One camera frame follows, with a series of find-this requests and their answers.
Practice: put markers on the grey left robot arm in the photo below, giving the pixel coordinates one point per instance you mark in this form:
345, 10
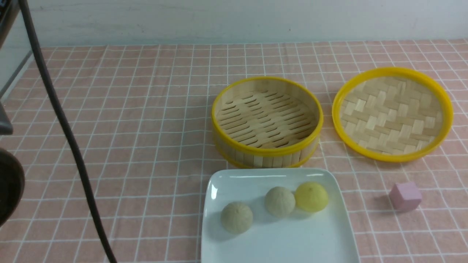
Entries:
12, 179

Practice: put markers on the white steamed bun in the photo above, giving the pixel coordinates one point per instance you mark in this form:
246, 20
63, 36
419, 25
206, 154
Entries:
280, 202

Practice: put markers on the yellow steamed bun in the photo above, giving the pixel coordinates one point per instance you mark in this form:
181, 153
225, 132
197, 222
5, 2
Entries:
311, 197

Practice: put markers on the pink checkered tablecloth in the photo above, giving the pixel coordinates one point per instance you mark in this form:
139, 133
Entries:
141, 116

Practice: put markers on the yellow rimmed woven steamer lid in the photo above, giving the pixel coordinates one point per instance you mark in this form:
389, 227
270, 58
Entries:
392, 114

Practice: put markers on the pale green steamed bun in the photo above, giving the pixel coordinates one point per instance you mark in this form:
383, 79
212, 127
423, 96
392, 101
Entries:
236, 218

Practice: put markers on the yellow rimmed bamboo steamer basket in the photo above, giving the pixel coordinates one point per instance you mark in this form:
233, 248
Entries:
266, 122

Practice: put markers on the white square plate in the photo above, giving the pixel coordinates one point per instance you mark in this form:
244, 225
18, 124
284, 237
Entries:
323, 237

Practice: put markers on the pink cube block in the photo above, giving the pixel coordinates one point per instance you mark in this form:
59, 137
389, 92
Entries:
405, 196

